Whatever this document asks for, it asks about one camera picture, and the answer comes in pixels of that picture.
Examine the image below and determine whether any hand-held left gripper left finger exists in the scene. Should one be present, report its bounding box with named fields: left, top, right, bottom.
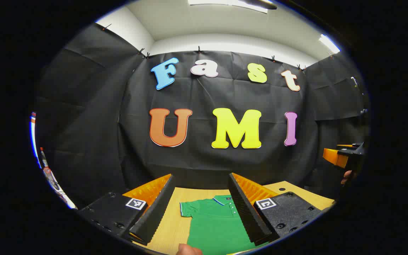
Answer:
left=76, top=174, right=175, bottom=247

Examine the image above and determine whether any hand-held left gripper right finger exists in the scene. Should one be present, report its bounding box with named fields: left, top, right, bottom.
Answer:
left=228, top=172, right=323, bottom=247

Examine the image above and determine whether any green T-shirt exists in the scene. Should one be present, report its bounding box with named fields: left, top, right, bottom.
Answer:
left=179, top=195, right=268, bottom=255

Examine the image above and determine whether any ceiling light panel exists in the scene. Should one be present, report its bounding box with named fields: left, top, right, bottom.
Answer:
left=319, top=34, right=341, bottom=54
left=188, top=0, right=277, bottom=14

